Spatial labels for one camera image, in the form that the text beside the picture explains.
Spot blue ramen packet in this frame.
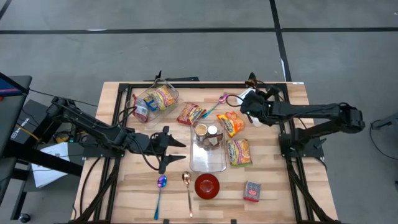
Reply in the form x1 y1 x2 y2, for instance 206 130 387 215
143 95 159 112

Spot long rose gold spoon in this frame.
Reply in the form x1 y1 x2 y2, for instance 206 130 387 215
182 170 195 218

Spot red and black bowl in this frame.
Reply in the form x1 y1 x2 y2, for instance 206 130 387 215
194 172 221 200

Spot iridescent pink teal spoon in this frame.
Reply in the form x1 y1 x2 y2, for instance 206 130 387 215
201 93 230 119

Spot small red patterned box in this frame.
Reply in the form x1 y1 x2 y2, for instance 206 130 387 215
243 180 262 203

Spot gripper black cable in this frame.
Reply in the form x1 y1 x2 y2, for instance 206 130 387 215
224 93 247 109
116 105 163 171

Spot black crossbar bracket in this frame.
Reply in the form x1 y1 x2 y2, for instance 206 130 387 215
143 70 200 83

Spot clear plastic bin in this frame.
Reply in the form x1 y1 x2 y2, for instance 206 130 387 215
127 78 182 131

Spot white paper sheets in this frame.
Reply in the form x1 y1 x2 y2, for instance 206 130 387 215
30 141 71 189

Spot grey chair base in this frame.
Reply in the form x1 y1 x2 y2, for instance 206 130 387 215
369 111 398 139

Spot clear bin with bottom sticker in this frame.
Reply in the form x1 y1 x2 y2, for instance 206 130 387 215
188 119 228 174

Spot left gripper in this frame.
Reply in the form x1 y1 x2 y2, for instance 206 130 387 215
148 125 188 175

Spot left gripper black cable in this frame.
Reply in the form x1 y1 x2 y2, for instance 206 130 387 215
116 105 163 171

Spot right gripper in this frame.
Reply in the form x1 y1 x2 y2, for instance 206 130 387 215
239 83 280 128

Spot lime chili shrimp ramen packet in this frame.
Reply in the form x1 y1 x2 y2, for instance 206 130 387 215
225 138 253 168
151 84 177 111

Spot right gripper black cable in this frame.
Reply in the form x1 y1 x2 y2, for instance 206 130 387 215
224 93 247 109

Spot black power cable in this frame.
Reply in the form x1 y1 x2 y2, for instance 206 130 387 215
248 72 299 131

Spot white plastic bin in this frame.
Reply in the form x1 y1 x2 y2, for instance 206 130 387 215
236 86 271 128

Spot iridescent blue purple spoon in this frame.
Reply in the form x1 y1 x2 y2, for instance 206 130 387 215
153 174 168 221

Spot orange ramen packet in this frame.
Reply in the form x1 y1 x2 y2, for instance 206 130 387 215
216 111 246 139

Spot black equipment case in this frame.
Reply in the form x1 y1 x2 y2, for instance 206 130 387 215
11 98 66 146

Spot thin black cable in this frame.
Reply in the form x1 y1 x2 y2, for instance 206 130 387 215
29 88 98 109

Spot laptop screen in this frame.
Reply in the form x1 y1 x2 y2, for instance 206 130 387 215
0 72 30 98

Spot black office desk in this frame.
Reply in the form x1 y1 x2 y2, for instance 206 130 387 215
0 74 83 220

